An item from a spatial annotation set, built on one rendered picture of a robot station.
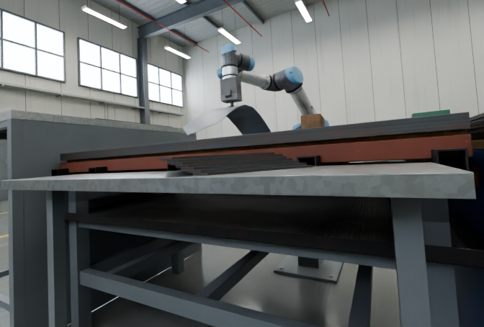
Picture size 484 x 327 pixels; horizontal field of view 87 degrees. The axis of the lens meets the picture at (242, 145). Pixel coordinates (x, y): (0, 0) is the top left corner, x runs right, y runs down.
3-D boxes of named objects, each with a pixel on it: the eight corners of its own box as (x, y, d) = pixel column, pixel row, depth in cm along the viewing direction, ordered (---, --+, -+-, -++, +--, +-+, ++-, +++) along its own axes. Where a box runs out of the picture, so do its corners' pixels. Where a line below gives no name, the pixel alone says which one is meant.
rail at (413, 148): (473, 157, 53) (470, 128, 53) (60, 173, 126) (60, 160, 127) (461, 155, 61) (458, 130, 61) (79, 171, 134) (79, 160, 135)
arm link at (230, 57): (240, 45, 125) (227, 41, 119) (242, 68, 125) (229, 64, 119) (230, 51, 131) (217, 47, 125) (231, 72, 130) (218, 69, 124)
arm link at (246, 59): (240, 62, 141) (225, 57, 133) (255, 54, 133) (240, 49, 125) (242, 76, 140) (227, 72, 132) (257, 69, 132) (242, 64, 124)
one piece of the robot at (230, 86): (215, 70, 120) (217, 105, 119) (232, 67, 117) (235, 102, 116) (224, 76, 129) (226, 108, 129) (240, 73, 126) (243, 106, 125)
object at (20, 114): (11, 118, 113) (11, 109, 113) (-39, 131, 141) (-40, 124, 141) (196, 134, 228) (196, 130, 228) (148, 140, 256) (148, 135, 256)
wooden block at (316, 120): (321, 130, 77) (320, 113, 77) (301, 131, 79) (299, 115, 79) (325, 132, 88) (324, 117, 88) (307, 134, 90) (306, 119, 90)
